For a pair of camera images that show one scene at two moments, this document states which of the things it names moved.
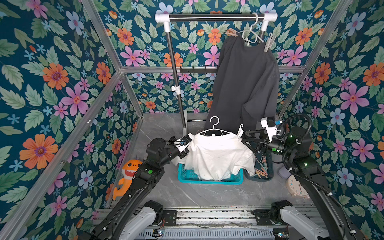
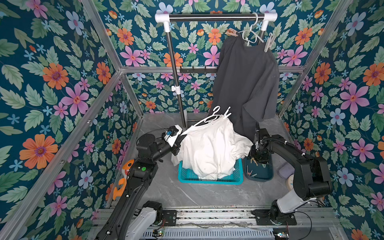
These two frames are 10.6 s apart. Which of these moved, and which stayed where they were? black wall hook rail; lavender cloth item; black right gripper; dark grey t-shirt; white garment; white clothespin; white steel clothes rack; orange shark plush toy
Moved: white garment; black right gripper
Stayed: white clothespin; white steel clothes rack; black wall hook rail; lavender cloth item; dark grey t-shirt; orange shark plush toy
